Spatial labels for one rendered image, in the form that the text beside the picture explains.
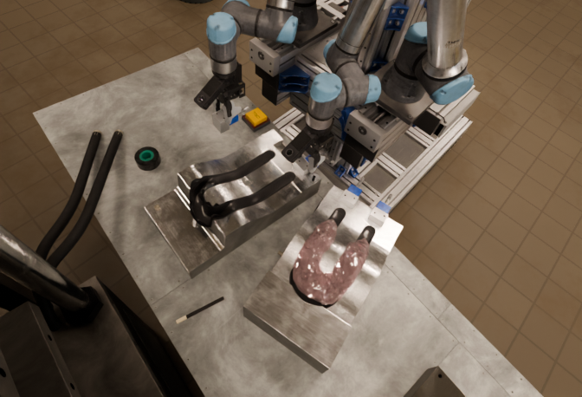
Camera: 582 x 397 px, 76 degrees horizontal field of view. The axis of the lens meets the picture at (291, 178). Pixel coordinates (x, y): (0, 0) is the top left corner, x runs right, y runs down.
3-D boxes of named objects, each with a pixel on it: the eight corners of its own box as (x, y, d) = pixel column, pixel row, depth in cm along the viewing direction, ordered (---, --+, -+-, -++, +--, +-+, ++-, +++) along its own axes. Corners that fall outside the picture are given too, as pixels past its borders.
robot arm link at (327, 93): (350, 87, 92) (319, 93, 90) (340, 118, 102) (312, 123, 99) (339, 67, 96) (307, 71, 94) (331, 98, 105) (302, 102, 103)
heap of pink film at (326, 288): (325, 214, 117) (329, 202, 111) (374, 244, 113) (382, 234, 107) (279, 280, 104) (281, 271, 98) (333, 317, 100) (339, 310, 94)
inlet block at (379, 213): (382, 194, 128) (387, 185, 123) (395, 201, 126) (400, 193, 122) (365, 222, 121) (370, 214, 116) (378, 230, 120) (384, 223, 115)
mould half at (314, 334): (330, 193, 129) (337, 176, 120) (397, 233, 123) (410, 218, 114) (243, 315, 104) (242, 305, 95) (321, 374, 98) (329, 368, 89)
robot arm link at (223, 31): (240, 12, 97) (230, 31, 93) (241, 48, 107) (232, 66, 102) (211, 6, 98) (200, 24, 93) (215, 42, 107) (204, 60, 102)
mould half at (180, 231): (271, 144, 138) (274, 120, 127) (317, 192, 129) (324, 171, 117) (148, 215, 118) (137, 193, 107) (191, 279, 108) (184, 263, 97)
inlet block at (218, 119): (243, 108, 133) (243, 98, 128) (252, 117, 131) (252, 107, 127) (212, 124, 127) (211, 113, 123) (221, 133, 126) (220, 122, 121)
